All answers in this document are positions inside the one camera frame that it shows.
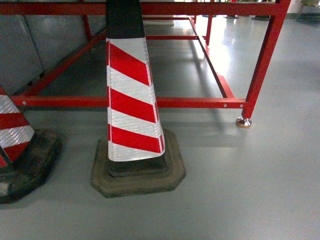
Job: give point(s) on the red white traffic cone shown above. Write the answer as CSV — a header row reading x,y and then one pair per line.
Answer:
x,y
137,156

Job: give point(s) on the red metal frame cart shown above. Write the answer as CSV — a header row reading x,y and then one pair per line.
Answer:
x,y
158,11

